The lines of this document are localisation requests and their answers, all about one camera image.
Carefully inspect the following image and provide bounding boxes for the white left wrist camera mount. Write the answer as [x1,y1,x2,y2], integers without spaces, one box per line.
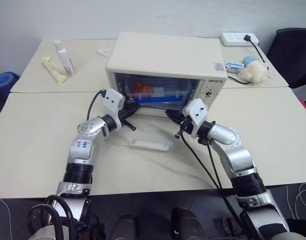
[102,87,126,117]

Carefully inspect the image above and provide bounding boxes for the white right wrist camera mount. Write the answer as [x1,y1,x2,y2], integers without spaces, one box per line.
[182,98,209,139]

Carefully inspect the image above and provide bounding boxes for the black chair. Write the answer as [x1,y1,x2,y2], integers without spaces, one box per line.
[266,27,306,89]

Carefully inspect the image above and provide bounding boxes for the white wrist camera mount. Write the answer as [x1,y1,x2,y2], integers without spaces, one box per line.
[102,87,126,117]
[182,98,209,139]

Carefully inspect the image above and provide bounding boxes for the dark rounded shape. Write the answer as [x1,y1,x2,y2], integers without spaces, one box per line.
[114,213,139,240]
[171,206,207,240]

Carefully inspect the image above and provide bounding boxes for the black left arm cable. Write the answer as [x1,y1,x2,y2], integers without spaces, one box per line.
[86,89,107,121]

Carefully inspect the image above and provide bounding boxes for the blue stool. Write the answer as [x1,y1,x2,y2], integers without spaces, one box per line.
[0,71,21,101]

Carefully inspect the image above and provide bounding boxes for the cream toaster oven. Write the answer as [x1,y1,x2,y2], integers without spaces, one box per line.
[105,31,228,119]

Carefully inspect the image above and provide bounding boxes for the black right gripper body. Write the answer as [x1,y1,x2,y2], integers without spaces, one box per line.
[172,110,192,129]

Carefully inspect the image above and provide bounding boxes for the blue white tissue pack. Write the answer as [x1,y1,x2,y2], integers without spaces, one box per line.
[223,60,247,74]

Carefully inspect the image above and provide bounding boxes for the light blue sponge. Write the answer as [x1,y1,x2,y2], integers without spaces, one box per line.
[242,55,257,67]

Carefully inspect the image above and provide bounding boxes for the white cables on floor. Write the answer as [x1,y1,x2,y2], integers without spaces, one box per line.
[284,181,306,227]

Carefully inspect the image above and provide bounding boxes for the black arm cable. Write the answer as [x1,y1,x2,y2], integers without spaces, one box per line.
[86,89,107,121]
[179,124,259,240]

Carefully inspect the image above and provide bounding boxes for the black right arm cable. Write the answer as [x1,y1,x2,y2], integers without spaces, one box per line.
[179,124,259,240]

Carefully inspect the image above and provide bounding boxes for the brown dark block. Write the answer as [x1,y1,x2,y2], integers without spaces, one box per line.
[221,216,242,240]

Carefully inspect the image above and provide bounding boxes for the white power strip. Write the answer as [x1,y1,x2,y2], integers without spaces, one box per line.
[220,32,260,48]

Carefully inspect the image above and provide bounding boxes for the black plug with cable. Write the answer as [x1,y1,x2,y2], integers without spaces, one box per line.
[243,34,270,67]

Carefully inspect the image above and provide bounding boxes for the black oven power cable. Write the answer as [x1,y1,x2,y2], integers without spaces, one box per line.
[226,75,245,84]

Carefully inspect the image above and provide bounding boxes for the cream bath pouf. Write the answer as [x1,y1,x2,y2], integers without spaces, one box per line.
[237,61,270,85]

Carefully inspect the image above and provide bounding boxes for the white plastic bottle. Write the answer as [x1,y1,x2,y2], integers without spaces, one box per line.
[53,39,77,76]

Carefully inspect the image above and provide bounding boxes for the black looped body cables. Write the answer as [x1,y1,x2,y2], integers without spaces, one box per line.
[26,194,80,240]

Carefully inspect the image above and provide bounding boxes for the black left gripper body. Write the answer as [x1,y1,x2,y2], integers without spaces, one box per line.
[117,97,141,123]

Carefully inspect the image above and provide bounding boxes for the glass oven door with handle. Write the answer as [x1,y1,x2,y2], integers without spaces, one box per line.
[109,111,180,153]

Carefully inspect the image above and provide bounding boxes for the yellow wrapped package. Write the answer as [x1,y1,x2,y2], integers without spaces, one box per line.
[41,56,68,86]

